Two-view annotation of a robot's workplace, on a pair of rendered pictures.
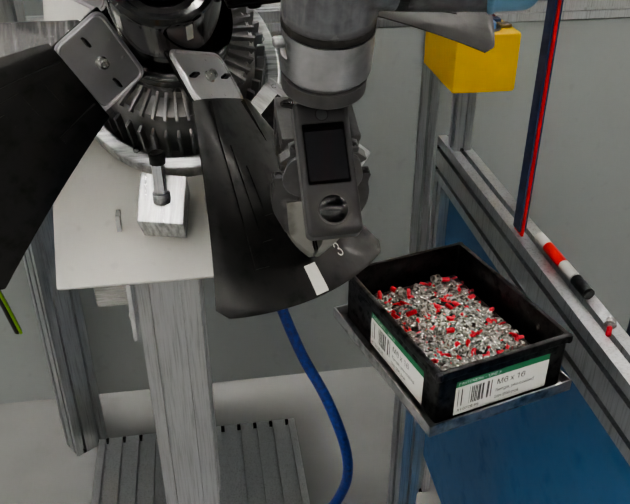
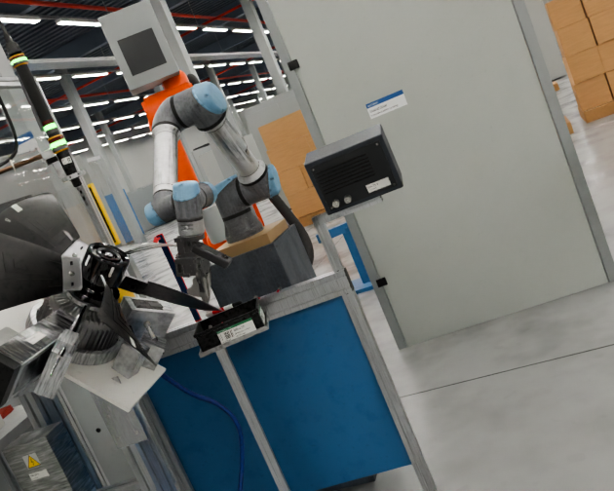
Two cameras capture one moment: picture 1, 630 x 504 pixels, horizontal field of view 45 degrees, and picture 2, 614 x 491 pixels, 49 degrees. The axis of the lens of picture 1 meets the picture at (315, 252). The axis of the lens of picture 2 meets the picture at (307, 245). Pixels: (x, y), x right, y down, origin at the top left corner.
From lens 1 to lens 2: 1.73 m
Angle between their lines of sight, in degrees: 65
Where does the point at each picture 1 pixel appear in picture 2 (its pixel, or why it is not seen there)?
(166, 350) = (147, 454)
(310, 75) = (200, 229)
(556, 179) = not seen: hidden behind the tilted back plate
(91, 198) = (100, 380)
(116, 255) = (130, 389)
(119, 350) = not seen: outside the picture
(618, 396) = (279, 301)
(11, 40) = (49, 323)
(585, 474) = (287, 346)
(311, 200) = (220, 257)
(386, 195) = not seen: hidden behind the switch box
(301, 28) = (195, 216)
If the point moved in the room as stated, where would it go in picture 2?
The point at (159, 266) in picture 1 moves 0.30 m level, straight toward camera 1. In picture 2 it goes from (143, 384) to (240, 349)
